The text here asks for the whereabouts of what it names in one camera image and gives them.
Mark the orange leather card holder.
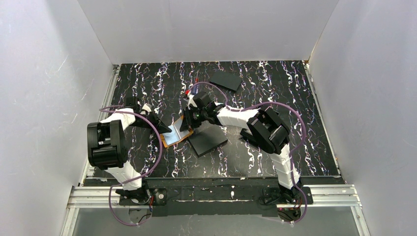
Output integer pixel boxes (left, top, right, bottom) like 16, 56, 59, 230
160, 116, 194, 148

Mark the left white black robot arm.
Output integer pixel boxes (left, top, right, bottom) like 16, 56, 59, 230
87, 97, 193, 191

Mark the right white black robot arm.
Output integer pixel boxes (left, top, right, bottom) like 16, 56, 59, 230
180, 91, 301, 190

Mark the blue red screwdriver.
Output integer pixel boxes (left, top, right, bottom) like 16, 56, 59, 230
192, 77, 199, 94

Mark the flat black box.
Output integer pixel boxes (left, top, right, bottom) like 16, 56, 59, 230
209, 71, 242, 91

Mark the open black plastic box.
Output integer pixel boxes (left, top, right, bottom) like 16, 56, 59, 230
240, 129, 259, 146

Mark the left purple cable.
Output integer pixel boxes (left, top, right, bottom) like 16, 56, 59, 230
99, 105, 164, 227

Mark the black network switch box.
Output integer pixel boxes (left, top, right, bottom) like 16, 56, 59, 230
187, 121, 228, 158

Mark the left aluminium side rail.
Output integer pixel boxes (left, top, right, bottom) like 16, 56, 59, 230
78, 64, 119, 186

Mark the aluminium front frame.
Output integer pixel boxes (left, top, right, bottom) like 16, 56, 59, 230
61, 184, 370, 236

